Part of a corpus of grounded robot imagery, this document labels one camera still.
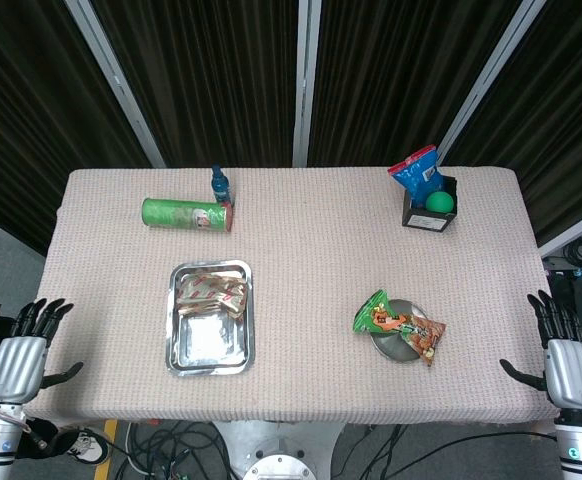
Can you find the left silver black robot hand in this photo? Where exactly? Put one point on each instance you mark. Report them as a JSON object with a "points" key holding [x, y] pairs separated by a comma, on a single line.
{"points": [[16, 360]]}

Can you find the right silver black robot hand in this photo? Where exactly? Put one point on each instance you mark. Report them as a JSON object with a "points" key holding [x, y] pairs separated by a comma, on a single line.
{"points": [[571, 370]]}

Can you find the green orange snack bag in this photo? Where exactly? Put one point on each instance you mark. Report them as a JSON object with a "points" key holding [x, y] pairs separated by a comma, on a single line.
{"points": [[396, 325]]}

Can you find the shiny gold snack wrapper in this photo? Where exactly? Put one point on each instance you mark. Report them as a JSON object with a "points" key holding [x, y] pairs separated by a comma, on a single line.
{"points": [[211, 295]]}

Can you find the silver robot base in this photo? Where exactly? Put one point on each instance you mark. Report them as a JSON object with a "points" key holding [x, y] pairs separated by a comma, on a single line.
{"points": [[278, 450]]}

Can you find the black white sneaker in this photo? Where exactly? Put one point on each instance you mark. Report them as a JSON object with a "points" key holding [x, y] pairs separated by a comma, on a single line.
{"points": [[88, 446]]}

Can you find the round steel plate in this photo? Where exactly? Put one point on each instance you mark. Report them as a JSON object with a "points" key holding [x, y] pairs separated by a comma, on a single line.
{"points": [[393, 350]]}

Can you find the rectangular steel tray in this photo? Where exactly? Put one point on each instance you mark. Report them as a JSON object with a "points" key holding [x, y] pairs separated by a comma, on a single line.
{"points": [[211, 345]]}

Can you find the black cardboard box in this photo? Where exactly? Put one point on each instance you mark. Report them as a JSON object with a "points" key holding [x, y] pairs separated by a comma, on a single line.
{"points": [[428, 220]]}

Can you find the green ball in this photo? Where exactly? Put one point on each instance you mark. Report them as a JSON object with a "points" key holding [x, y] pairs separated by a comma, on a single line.
{"points": [[440, 201]]}

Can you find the green chips can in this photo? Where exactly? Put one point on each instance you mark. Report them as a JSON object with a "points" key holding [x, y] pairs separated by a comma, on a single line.
{"points": [[176, 214]]}

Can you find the dark pleated curtain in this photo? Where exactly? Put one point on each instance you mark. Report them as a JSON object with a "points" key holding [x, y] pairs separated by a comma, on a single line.
{"points": [[206, 80], [396, 80], [31, 110], [561, 115]]}

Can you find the blue red-topped snack bag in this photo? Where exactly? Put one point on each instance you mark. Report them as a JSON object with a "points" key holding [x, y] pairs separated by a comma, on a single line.
{"points": [[413, 175]]}

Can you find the blue plastic bottle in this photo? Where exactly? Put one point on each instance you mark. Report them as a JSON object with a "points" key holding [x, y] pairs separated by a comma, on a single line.
{"points": [[220, 187]]}

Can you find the pink woven tablecloth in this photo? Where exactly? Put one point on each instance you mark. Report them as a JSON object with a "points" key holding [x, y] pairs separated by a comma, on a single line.
{"points": [[311, 250]]}

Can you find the white divider post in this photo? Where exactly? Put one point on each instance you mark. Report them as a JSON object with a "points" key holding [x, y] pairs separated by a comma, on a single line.
{"points": [[486, 85], [116, 85], [306, 85]]}

